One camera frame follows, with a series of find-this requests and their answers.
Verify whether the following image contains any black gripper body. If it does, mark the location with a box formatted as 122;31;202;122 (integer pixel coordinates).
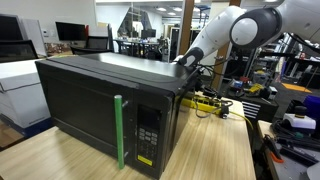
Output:
202;86;220;98

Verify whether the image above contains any yellow tool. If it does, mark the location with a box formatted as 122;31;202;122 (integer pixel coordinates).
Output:
248;83;265;95

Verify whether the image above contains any black equipment cart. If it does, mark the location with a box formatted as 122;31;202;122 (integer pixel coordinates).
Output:
229;88;280;123

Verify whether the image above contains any small white box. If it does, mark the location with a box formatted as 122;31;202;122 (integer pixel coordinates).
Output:
267;85;279;101

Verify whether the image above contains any black computer monitor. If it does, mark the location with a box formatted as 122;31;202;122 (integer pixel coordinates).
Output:
0;13;25;42
55;21;87;42
140;28;157;40

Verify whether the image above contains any orange floor mat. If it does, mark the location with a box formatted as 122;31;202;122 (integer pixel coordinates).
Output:
281;82;313;94

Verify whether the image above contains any white box with black knob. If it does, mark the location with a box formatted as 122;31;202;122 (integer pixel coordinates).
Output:
283;105;317;131

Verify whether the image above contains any blue plastic bin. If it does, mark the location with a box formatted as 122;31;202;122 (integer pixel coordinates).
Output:
302;95;320;120

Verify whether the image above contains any black metal bar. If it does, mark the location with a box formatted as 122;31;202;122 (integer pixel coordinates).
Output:
279;146;319;168

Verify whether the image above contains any black microwave oven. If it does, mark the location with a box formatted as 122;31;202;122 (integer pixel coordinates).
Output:
34;52;200;180

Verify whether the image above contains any brown parts pile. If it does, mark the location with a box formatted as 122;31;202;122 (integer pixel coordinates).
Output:
44;42;74;57

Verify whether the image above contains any white board panel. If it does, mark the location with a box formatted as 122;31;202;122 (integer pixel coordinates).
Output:
20;18;48;58

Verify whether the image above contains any white cardboard box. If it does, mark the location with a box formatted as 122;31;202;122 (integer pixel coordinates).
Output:
0;59;53;138

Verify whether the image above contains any yellow power strip cable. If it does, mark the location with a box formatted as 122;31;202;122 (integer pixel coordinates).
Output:
228;109;255;132

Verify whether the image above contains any orange handled black tool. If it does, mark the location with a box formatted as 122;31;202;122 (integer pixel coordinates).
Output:
262;134;285;164

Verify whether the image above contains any black cable coil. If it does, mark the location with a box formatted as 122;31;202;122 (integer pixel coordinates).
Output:
270;119;320;151

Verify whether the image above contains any green microwave door handle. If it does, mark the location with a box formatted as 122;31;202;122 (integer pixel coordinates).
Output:
114;94;126;170

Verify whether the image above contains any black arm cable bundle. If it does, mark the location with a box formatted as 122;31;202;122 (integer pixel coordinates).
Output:
196;31;320;101

